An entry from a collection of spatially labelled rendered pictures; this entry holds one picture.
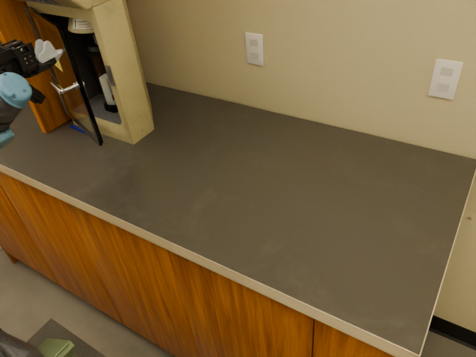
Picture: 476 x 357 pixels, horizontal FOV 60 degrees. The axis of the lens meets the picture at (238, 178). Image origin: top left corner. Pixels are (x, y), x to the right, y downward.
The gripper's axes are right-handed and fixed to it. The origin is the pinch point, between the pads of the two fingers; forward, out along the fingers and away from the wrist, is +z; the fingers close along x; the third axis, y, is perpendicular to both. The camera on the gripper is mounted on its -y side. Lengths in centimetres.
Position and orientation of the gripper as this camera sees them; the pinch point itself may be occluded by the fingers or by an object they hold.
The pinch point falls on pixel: (59, 54)
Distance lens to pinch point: 133.6
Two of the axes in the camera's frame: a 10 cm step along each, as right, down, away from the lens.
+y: -0.9, -7.7, -6.3
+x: -8.4, -2.8, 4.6
